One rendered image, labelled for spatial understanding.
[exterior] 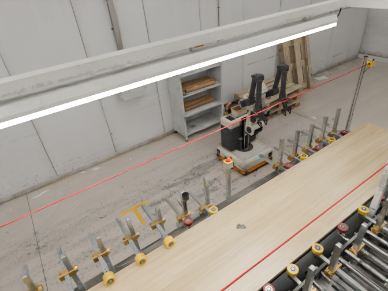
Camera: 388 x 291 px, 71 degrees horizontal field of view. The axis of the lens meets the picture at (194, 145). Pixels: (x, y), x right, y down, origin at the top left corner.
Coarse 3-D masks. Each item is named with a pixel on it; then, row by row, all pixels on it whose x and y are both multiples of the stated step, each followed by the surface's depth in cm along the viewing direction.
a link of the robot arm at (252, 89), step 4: (252, 76) 320; (256, 76) 315; (260, 76) 314; (252, 80) 324; (252, 84) 327; (252, 88) 330; (252, 92) 333; (248, 96) 342; (252, 96) 338; (248, 100) 341; (248, 104) 344
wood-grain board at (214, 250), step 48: (336, 144) 312; (384, 144) 304; (288, 192) 256; (336, 192) 251; (192, 240) 222; (240, 240) 218; (96, 288) 195; (144, 288) 192; (192, 288) 189; (240, 288) 186
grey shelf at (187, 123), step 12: (192, 72) 452; (204, 72) 520; (216, 72) 502; (168, 84) 483; (180, 84) 449; (216, 84) 494; (180, 96) 462; (192, 96) 528; (216, 96) 532; (180, 108) 479; (204, 108) 504; (216, 108) 547; (180, 120) 497; (192, 120) 549; (204, 120) 544; (216, 120) 540; (180, 132) 518; (192, 132) 510
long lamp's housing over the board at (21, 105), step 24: (288, 24) 176; (312, 24) 180; (336, 24) 193; (216, 48) 146; (240, 48) 153; (120, 72) 124; (144, 72) 128; (168, 72) 134; (24, 96) 109; (48, 96) 110; (72, 96) 113; (0, 120) 102
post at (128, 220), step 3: (126, 219) 211; (129, 219) 212; (126, 222) 213; (129, 222) 213; (129, 225) 214; (132, 225) 216; (129, 228) 216; (132, 228) 218; (129, 231) 219; (132, 231) 219; (132, 234) 221; (135, 234) 222; (135, 240) 225; (135, 243) 227; (138, 243) 229; (138, 246) 230
